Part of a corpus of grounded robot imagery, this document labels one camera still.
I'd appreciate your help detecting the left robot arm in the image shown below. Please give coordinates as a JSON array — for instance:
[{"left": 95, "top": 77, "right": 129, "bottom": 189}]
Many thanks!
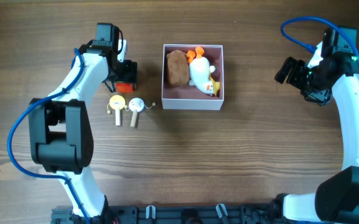
[{"left": 28, "top": 22, "right": 138, "bottom": 223}]

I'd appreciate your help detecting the brown plush toy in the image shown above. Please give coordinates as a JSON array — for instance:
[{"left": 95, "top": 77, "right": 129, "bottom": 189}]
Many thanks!
[{"left": 166, "top": 50, "right": 190, "bottom": 86}]

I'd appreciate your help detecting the red toy fire truck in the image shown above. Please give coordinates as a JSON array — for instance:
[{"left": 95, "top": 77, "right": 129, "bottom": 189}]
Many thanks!
[{"left": 114, "top": 83, "right": 136, "bottom": 93}]

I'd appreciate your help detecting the left blue cable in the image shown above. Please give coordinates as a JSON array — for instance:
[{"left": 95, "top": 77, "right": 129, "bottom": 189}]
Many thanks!
[{"left": 7, "top": 47, "right": 91, "bottom": 224}]

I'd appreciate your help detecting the pink open cardboard box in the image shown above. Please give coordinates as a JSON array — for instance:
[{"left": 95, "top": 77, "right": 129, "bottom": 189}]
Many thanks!
[{"left": 161, "top": 44, "right": 225, "bottom": 110}]

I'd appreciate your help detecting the yellow wooden rattle drum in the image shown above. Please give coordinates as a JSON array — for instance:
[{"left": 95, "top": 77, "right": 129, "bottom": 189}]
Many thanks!
[{"left": 106, "top": 95, "right": 128, "bottom": 126}]

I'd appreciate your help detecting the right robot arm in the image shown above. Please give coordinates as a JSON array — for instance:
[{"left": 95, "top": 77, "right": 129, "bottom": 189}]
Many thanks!
[{"left": 272, "top": 27, "right": 359, "bottom": 223}]

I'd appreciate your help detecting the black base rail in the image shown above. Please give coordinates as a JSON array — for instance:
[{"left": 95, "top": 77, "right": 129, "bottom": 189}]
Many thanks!
[{"left": 50, "top": 203, "right": 279, "bottom": 224}]

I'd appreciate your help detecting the white duck plush toy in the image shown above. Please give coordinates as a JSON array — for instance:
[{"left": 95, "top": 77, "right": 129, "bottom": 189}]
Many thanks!
[{"left": 186, "top": 46, "right": 221, "bottom": 96}]

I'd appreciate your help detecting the white pig rattle drum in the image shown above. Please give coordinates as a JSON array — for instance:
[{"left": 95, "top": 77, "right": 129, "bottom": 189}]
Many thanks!
[{"left": 128, "top": 98, "right": 156, "bottom": 128}]

